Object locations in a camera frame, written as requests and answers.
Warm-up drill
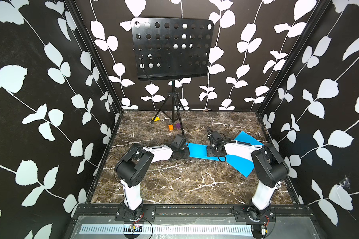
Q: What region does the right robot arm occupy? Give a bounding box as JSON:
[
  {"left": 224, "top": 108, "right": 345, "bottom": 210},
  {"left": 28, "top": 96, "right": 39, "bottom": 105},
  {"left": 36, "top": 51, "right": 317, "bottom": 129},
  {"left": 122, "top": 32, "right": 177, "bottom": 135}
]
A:
[{"left": 206, "top": 127, "right": 290, "bottom": 215}]

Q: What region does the white slotted cable duct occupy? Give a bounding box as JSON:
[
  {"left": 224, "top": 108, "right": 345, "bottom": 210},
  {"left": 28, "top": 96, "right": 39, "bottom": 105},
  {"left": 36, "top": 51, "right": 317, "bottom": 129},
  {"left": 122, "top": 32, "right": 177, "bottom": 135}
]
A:
[{"left": 79, "top": 224, "right": 252, "bottom": 236}]

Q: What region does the black perforated music stand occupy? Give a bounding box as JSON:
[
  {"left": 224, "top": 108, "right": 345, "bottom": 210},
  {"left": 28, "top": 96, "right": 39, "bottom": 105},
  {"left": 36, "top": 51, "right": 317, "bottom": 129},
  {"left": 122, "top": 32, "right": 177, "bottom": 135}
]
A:
[{"left": 131, "top": 17, "right": 214, "bottom": 123}]

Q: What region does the black front mounting rail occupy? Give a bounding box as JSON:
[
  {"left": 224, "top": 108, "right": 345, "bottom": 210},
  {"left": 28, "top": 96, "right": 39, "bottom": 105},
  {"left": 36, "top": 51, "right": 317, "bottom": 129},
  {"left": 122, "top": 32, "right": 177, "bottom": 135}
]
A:
[{"left": 73, "top": 204, "right": 314, "bottom": 224}]

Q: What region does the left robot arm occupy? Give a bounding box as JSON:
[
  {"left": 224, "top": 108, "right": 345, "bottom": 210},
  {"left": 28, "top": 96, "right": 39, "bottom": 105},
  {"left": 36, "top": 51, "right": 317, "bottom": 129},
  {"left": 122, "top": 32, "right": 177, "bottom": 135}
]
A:
[{"left": 114, "top": 134, "right": 190, "bottom": 213}]

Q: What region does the cyan paper sheet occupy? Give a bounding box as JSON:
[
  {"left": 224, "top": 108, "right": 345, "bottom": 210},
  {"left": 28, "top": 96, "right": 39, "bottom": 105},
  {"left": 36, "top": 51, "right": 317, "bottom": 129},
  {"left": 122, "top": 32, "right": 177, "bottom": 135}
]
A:
[
  {"left": 187, "top": 143, "right": 226, "bottom": 162},
  {"left": 224, "top": 131, "right": 264, "bottom": 177}
]

